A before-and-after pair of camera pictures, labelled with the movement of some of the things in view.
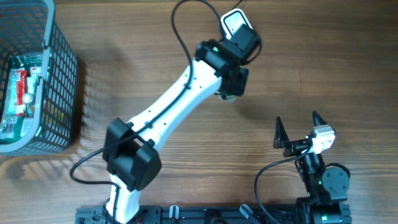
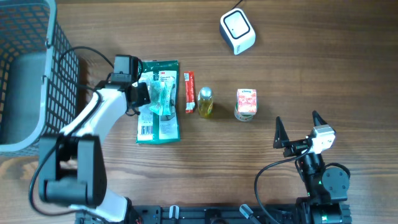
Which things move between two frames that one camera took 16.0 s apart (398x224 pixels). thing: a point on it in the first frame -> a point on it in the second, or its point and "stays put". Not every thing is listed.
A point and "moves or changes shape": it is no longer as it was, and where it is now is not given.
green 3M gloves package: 20,98 -> 159,122
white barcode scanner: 231,20 stays put
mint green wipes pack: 32,81 -> 160,93
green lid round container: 231,98 -> 245,111
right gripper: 282,139 stays put
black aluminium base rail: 194,214 stays put
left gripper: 229,82 -> 143,96
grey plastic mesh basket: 28,28 stays put
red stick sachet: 22,86 moves or changes shape
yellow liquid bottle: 29,107 -> 205,102
